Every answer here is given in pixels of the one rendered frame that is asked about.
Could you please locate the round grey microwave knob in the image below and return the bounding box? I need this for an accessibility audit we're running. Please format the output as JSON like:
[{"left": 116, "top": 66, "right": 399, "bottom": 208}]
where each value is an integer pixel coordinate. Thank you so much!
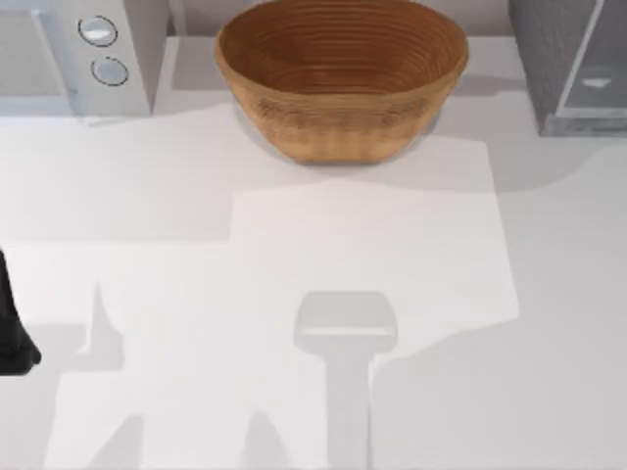
[
  {"left": 89, "top": 55, "right": 130, "bottom": 87},
  {"left": 76, "top": 14, "right": 120, "bottom": 48}
]

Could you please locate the pale microwave oven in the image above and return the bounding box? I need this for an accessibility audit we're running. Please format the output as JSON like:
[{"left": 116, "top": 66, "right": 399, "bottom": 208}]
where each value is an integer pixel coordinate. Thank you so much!
[{"left": 0, "top": 0, "right": 172, "bottom": 126}]

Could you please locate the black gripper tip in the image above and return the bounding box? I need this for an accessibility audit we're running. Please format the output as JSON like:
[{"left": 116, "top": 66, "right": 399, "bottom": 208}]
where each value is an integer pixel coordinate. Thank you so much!
[{"left": 0, "top": 249, "right": 43, "bottom": 377}]

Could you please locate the brown woven basket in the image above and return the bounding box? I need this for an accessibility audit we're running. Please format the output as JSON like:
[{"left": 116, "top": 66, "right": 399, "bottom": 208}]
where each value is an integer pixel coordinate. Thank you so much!
[{"left": 214, "top": 0, "right": 470, "bottom": 165}]

